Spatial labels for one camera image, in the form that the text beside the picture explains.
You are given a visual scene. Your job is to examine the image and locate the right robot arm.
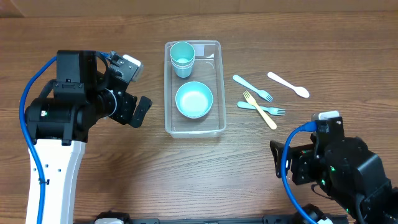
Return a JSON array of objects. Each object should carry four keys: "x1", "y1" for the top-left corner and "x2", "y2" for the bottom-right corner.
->
[{"x1": 270, "y1": 114, "x2": 397, "y2": 223}]

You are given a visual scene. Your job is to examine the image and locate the teal cup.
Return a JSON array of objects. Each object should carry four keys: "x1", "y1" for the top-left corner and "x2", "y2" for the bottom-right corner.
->
[{"x1": 170, "y1": 42, "x2": 195, "y2": 66}]

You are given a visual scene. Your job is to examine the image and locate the light blue fork upper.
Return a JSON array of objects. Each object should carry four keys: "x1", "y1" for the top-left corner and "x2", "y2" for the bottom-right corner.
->
[{"x1": 233, "y1": 75, "x2": 273, "y2": 102}]

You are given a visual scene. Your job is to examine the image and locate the blue cup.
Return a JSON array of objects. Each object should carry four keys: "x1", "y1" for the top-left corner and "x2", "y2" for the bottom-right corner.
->
[{"x1": 173, "y1": 67, "x2": 193, "y2": 78}]

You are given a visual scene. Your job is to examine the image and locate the clear plastic container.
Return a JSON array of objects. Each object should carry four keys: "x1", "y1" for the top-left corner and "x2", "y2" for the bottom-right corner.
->
[{"x1": 164, "y1": 40, "x2": 226, "y2": 138}]

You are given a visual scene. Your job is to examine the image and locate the white cup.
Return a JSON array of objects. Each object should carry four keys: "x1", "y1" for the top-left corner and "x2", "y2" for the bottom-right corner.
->
[{"x1": 171, "y1": 60, "x2": 195, "y2": 70}]

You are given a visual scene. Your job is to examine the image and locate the light blue fork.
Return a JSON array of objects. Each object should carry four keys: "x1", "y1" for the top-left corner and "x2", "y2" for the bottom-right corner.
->
[
  {"x1": 237, "y1": 101, "x2": 285, "y2": 116},
  {"x1": 233, "y1": 75, "x2": 273, "y2": 102}
]

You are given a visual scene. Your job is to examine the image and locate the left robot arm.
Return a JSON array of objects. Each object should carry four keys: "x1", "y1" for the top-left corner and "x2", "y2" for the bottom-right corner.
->
[{"x1": 19, "y1": 50, "x2": 152, "y2": 223}]

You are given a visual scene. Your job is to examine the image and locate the yellow plastic fork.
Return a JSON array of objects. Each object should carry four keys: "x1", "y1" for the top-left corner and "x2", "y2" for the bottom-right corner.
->
[{"x1": 243, "y1": 91, "x2": 277, "y2": 130}]

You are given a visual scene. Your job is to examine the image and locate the light blue bowl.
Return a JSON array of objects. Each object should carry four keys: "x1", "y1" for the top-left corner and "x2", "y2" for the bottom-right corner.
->
[{"x1": 175, "y1": 82, "x2": 213, "y2": 119}]

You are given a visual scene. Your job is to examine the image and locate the white plastic spoon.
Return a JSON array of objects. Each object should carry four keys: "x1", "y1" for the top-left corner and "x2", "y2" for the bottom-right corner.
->
[{"x1": 267, "y1": 72, "x2": 310, "y2": 98}]

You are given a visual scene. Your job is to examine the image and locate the light blue fork lower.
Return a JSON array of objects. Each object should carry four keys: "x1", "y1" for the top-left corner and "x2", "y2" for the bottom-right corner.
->
[{"x1": 237, "y1": 101, "x2": 285, "y2": 116}]

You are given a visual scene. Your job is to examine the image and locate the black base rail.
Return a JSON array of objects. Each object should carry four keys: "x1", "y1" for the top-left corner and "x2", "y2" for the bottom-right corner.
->
[{"x1": 90, "y1": 211, "x2": 308, "y2": 224}]

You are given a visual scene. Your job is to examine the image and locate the left blue cable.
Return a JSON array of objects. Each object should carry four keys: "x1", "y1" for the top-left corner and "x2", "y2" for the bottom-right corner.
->
[{"x1": 19, "y1": 51, "x2": 111, "y2": 224}]

